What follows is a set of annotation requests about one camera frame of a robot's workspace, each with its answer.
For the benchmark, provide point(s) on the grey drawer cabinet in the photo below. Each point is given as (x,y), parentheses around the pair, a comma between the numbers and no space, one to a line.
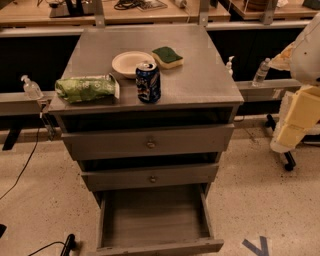
(199,92)

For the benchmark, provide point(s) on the right small pump bottle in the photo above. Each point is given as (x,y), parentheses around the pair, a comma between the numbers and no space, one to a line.
(229,65)

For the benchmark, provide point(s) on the clear water bottle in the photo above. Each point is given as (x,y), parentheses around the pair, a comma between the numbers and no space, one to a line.
(261,73)

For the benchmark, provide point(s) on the top grey drawer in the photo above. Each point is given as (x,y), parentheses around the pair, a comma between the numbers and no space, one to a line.
(148,142)

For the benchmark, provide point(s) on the green yellow sponge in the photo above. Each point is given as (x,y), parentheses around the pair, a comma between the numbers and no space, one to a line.
(167,58)

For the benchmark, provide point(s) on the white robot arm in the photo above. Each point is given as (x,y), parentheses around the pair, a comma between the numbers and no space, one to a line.
(302,57)

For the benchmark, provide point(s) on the black object bottom left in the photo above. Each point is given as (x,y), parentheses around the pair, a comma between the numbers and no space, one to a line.
(68,245)

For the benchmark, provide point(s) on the bottom grey open drawer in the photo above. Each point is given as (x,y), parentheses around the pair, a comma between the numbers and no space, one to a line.
(160,221)

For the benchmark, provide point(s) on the wooden desk background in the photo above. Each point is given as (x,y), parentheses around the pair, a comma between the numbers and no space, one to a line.
(27,13)

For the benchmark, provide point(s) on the white paper bowl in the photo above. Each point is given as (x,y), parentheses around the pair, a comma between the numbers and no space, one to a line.
(127,62)

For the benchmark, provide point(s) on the blue pepsi can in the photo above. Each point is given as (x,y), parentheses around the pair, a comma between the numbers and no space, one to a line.
(148,82)

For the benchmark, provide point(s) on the middle grey drawer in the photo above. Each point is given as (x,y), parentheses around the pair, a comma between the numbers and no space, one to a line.
(150,177)

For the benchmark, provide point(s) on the left hand sanitizer bottle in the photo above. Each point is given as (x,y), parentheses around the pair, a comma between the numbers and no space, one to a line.
(31,88)

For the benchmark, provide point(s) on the green chip bag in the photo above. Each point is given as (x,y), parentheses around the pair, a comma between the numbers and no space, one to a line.
(87,88)

